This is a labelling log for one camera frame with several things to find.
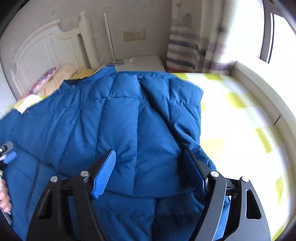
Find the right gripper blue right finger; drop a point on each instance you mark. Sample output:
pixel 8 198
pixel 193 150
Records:
pixel 198 173

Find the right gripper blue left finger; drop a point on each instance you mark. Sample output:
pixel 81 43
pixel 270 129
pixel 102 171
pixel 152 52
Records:
pixel 103 173

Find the blue puffer down jacket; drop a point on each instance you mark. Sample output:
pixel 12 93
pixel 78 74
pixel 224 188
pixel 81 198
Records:
pixel 148 118

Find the person's left hand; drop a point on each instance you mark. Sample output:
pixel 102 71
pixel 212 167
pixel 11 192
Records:
pixel 6 205

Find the yellow white checkered bed sheet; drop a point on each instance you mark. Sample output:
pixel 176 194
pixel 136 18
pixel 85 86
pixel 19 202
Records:
pixel 242 140

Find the colourful patterned pillow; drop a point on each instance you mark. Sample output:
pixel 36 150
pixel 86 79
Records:
pixel 37 87

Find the white wooden bed headboard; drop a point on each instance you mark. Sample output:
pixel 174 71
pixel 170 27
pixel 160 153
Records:
pixel 49 47

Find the white bedside table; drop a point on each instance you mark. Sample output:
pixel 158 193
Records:
pixel 142 63

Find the striped patterned curtain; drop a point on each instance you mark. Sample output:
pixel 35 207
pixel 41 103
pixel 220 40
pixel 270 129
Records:
pixel 200 37

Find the white floor lamp pole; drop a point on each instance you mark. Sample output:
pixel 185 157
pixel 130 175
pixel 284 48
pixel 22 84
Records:
pixel 114 60

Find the dark window frame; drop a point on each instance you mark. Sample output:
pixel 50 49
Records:
pixel 284 9

